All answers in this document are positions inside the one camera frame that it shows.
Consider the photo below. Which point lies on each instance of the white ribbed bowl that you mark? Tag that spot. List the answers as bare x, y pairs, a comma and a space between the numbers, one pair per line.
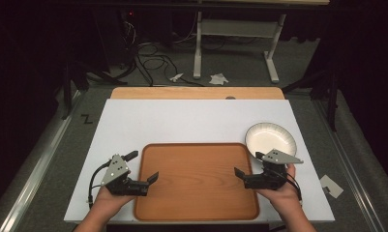
269, 138

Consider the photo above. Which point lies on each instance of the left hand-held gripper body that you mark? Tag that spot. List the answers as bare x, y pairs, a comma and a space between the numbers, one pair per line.
116, 170

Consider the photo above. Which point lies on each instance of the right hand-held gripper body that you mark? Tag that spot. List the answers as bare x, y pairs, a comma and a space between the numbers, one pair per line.
269, 175

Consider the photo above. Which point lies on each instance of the white metal desk frame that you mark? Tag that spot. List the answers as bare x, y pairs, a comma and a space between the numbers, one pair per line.
236, 27

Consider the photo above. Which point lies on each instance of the white table board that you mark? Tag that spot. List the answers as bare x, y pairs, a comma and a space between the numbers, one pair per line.
169, 122

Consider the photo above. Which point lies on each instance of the silver metal floor rail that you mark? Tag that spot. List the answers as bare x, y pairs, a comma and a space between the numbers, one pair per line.
36, 167
346, 161

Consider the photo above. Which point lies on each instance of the brown wooden tray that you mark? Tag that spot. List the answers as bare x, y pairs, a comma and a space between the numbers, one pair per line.
194, 183

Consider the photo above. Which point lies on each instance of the person's left hand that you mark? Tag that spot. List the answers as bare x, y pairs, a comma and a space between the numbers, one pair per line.
110, 201

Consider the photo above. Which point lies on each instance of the person's right hand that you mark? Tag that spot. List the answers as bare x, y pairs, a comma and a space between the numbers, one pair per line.
283, 196

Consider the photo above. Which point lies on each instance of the small white paper scrap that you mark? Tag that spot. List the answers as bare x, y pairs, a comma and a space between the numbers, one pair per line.
176, 77

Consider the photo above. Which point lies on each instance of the crumpled white paper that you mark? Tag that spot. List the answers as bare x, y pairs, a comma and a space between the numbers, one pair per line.
218, 79

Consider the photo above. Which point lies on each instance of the grey paper card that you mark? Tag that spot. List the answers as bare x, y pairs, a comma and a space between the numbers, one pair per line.
331, 186

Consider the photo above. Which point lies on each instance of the black metal stand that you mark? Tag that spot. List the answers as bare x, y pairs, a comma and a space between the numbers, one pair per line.
327, 93
69, 87

